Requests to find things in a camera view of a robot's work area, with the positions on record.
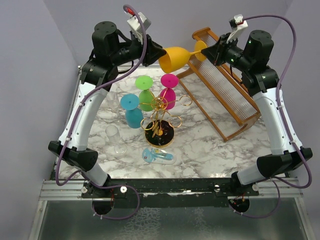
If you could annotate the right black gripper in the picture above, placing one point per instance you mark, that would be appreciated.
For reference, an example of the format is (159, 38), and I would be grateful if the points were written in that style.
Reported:
(215, 53)

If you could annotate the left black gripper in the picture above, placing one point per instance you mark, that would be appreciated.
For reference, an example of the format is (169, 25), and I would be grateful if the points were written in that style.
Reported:
(154, 51)

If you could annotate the orange plastic wine glass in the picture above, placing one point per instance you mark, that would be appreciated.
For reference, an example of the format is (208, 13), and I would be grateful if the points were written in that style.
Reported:
(177, 57)

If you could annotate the pink plastic wine glass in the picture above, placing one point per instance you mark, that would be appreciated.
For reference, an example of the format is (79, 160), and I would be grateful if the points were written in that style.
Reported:
(169, 81)

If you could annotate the green plastic wine glass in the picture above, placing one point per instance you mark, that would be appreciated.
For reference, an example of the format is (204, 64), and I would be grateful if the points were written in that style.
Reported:
(144, 83)

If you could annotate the clear champagne flute back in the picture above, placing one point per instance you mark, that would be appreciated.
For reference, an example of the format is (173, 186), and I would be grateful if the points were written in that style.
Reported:
(113, 102)

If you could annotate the clear champagne flute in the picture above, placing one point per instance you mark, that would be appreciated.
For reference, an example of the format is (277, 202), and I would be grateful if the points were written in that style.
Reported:
(113, 102)
(113, 134)

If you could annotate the blue plastic wine glass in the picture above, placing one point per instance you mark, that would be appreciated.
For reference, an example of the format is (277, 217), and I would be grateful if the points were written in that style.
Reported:
(133, 115)

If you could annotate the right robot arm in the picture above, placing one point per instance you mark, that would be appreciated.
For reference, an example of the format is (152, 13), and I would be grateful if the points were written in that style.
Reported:
(287, 151)

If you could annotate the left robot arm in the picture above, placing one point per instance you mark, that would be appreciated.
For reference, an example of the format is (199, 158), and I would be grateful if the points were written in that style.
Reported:
(111, 49)

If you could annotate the wooden dish rack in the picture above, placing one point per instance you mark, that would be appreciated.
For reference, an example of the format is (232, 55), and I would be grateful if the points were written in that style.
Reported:
(220, 96)

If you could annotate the clear champagne flute front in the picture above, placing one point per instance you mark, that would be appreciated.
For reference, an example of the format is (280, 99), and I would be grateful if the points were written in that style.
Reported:
(113, 134)

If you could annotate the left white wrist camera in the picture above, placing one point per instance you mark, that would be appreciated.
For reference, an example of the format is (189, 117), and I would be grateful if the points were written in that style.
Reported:
(135, 26)

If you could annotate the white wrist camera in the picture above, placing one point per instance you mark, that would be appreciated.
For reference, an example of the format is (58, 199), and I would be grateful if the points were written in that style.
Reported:
(135, 26)
(238, 25)

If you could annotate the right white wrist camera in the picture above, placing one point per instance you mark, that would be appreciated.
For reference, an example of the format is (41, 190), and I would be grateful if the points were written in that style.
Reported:
(238, 25)

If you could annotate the gold wire wine glass rack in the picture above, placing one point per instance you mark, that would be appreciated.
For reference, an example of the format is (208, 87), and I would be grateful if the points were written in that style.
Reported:
(159, 128)

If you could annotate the black mounting base rail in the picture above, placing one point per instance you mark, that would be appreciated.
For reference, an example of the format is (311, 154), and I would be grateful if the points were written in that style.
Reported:
(129, 193)

